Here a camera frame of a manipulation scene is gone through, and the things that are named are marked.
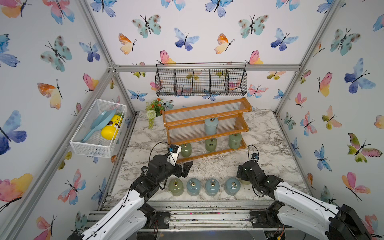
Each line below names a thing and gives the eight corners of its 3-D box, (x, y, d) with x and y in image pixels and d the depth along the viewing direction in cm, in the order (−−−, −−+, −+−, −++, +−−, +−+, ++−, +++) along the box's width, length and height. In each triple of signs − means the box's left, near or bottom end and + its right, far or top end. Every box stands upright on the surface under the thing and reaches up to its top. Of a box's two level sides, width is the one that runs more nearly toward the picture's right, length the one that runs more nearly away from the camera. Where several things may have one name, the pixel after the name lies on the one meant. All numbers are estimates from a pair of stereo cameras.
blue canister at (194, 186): (187, 196, 83) (186, 191, 76) (187, 183, 88) (186, 178, 81) (201, 196, 83) (201, 191, 76) (200, 183, 88) (201, 178, 81)
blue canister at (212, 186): (205, 196, 83) (206, 191, 77) (205, 183, 88) (205, 178, 81) (218, 196, 83) (219, 191, 77) (217, 183, 88) (218, 178, 81)
